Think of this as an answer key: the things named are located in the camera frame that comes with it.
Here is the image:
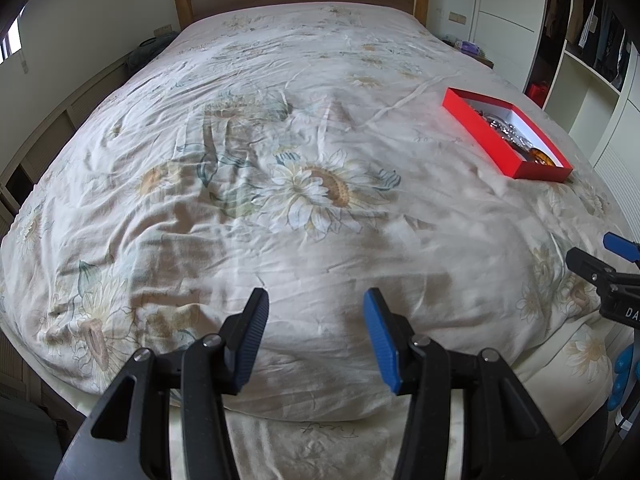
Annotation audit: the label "white open shelf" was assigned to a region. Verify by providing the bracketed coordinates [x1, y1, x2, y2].
[542, 40, 640, 211]

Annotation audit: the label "dark bag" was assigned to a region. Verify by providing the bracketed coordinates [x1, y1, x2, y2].
[125, 37, 174, 74]

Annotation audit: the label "red bag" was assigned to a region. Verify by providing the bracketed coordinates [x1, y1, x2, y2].
[525, 80, 551, 109]

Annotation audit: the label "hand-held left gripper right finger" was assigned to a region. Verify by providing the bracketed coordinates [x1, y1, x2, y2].
[362, 287, 571, 480]

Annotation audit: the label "window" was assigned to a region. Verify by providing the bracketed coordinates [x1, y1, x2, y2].
[0, 17, 24, 63]

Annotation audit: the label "hanging clothes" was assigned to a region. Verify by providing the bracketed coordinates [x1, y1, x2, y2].
[542, 0, 640, 92]

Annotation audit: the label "white wardrobe doors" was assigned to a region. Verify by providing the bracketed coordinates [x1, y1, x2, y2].
[470, 0, 549, 92]

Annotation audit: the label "person's right hand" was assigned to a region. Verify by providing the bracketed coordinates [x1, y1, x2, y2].
[606, 345, 637, 413]

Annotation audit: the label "dark cloth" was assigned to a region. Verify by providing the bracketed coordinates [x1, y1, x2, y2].
[0, 395, 68, 480]

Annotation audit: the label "window bench cabinet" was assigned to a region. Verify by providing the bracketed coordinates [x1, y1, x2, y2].
[0, 55, 132, 233]

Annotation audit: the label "floral bedspread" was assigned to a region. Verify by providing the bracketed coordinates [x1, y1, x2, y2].
[0, 2, 640, 431]

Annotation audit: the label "white bed sheet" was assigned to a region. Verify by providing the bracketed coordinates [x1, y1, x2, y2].
[167, 320, 618, 480]

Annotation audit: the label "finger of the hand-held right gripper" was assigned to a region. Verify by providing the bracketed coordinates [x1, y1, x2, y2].
[603, 232, 640, 262]
[566, 247, 621, 288]

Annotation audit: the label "red jewelry box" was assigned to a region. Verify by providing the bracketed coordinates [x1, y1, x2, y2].
[442, 87, 574, 182]

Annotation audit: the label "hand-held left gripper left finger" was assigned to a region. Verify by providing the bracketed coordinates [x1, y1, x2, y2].
[52, 287, 271, 480]

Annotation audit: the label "wooden nightstand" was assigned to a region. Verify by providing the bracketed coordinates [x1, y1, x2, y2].
[442, 35, 496, 70]

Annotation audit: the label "twisted silver hoop bracelet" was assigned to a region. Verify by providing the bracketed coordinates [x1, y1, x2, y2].
[483, 114, 521, 137]

